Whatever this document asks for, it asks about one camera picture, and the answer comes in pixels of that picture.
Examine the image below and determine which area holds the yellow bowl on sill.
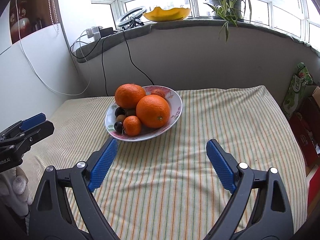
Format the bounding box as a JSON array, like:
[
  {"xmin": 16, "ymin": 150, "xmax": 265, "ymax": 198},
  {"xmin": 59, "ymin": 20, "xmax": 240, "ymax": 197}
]
[{"xmin": 143, "ymin": 7, "xmax": 191, "ymax": 23}]

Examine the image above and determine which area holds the black ring light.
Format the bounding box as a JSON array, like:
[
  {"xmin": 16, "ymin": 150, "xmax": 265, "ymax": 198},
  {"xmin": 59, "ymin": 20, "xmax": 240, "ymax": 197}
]
[{"xmin": 116, "ymin": 7, "xmax": 147, "ymax": 30}]

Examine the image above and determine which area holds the green printed bag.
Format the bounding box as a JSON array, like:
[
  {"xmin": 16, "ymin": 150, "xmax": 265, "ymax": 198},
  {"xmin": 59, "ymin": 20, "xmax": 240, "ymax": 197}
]
[{"xmin": 281, "ymin": 62, "xmax": 315, "ymax": 120}]

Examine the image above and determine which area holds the floral white plate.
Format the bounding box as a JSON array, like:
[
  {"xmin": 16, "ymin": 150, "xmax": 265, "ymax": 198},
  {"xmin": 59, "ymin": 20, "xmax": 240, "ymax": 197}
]
[{"xmin": 105, "ymin": 86, "xmax": 183, "ymax": 142}]

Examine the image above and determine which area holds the black cable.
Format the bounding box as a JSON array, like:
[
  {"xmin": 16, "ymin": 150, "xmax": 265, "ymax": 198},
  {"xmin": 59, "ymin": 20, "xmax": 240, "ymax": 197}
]
[
  {"xmin": 100, "ymin": 36, "xmax": 110, "ymax": 97},
  {"xmin": 122, "ymin": 29, "xmax": 155, "ymax": 86}
]

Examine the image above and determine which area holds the dark purple plum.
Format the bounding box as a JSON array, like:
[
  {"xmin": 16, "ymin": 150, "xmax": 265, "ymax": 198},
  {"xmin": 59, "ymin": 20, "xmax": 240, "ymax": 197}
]
[{"xmin": 114, "ymin": 107, "xmax": 126, "ymax": 118}]

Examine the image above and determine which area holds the striped tablecloth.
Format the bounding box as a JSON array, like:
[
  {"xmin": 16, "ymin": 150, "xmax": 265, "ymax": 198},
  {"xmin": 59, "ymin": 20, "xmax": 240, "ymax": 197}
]
[{"xmin": 22, "ymin": 86, "xmax": 308, "ymax": 239}]

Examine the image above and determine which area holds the red wall picture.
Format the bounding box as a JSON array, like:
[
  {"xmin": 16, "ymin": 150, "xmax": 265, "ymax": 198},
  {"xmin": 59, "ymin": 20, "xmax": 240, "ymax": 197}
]
[{"xmin": 9, "ymin": 0, "xmax": 59, "ymax": 43}]

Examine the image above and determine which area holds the brown kiwi fruit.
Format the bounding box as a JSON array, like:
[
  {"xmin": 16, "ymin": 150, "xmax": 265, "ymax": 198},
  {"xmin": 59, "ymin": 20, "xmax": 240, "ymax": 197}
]
[{"xmin": 126, "ymin": 108, "xmax": 136, "ymax": 116}]

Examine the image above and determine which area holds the large round orange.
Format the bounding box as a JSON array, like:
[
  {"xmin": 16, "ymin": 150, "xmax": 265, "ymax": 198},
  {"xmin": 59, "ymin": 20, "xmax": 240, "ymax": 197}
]
[{"xmin": 114, "ymin": 83, "xmax": 146, "ymax": 109}]

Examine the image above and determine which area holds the grey sill cushion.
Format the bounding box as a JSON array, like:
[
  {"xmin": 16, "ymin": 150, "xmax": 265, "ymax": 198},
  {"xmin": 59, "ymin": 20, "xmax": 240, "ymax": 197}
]
[{"xmin": 70, "ymin": 19, "xmax": 319, "ymax": 63}]

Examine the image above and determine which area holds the white cable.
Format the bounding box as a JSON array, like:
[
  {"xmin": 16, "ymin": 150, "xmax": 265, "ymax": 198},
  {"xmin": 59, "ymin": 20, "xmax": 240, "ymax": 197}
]
[{"xmin": 15, "ymin": 0, "xmax": 93, "ymax": 97}]

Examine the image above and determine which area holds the small brown longan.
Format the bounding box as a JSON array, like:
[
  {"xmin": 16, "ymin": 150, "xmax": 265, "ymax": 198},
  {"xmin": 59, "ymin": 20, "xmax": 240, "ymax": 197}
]
[{"xmin": 116, "ymin": 115, "xmax": 126, "ymax": 122}]

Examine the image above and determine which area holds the small mandarin with stem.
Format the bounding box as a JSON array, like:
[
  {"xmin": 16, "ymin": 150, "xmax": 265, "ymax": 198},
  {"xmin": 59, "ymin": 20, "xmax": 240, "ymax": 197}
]
[{"xmin": 123, "ymin": 115, "xmax": 142, "ymax": 137}]

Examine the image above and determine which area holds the black power adapter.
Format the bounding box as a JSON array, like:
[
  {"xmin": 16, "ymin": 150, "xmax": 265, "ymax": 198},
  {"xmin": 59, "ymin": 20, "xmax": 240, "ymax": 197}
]
[{"xmin": 99, "ymin": 27, "xmax": 114, "ymax": 37}]

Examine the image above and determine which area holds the potted spider plant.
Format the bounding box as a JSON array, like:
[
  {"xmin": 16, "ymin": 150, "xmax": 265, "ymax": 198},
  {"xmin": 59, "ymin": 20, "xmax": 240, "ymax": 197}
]
[{"xmin": 205, "ymin": 0, "xmax": 252, "ymax": 41}]

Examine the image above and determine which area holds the white power strip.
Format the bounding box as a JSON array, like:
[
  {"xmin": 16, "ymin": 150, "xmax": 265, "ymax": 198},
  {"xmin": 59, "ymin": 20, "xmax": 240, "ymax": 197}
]
[{"xmin": 86, "ymin": 26, "xmax": 101, "ymax": 41}]

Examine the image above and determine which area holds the white gloved left hand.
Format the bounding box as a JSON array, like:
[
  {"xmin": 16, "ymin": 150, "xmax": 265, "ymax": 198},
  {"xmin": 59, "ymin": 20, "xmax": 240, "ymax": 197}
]
[{"xmin": 1, "ymin": 166, "xmax": 33, "ymax": 217}]

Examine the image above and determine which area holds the large oval orange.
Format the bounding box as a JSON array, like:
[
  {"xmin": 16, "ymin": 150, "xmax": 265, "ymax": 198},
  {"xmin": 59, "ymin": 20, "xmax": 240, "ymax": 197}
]
[{"xmin": 136, "ymin": 94, "xmax": 170, "ymax": 128}]

